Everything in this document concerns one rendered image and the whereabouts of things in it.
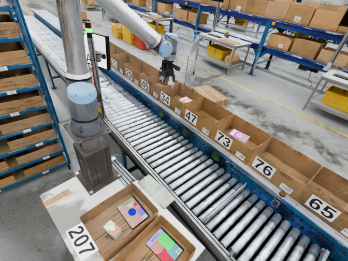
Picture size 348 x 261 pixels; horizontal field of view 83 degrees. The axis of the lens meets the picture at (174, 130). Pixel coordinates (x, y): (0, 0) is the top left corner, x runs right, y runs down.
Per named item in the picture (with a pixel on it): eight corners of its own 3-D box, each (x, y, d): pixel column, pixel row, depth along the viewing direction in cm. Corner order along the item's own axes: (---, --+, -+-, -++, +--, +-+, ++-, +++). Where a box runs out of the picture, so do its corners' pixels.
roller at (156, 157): (143, 163, 172) (143, 159, 168) (186, 141, 200) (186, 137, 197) (146, 167, 169) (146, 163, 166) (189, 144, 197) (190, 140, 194)
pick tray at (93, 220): (82, 225, 121) (78, 216, 115) (133, 190, 144) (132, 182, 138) (105, 263, 107) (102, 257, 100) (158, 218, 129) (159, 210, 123)
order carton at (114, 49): (99, 58, 311) (98, 46, 300) (116, 55, 327) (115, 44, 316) (111, 66, 289) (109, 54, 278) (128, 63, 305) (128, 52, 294)
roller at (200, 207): (188, 214, 139) (189, 210, 136) (232, 179, 167) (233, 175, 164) (193, 219, 136) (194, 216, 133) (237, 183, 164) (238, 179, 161)
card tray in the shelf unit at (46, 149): (18, 164, 201) (14, 158, 195) (13, 148, 219) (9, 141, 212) (61, 149, 224) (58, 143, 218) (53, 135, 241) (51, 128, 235)
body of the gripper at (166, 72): (158, 74, 146) (160, 58, 139) (167, 73, 151) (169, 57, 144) (165, 78, 142) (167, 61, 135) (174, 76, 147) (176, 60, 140)
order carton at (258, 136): (209, 138, 179) (213, 124, 168) (229, 127, 195) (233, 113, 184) (246, 165, 156) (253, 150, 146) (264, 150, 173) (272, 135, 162)
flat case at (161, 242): (168, 270, 107) (169, 269, 106) (145, 244, 116) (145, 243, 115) (184, 250, 115) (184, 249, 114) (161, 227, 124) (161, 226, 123)
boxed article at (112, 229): (115, 240, 116) (114, 237, 113) (103, 230, 120) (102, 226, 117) (122, 232, 120) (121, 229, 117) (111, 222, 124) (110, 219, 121)
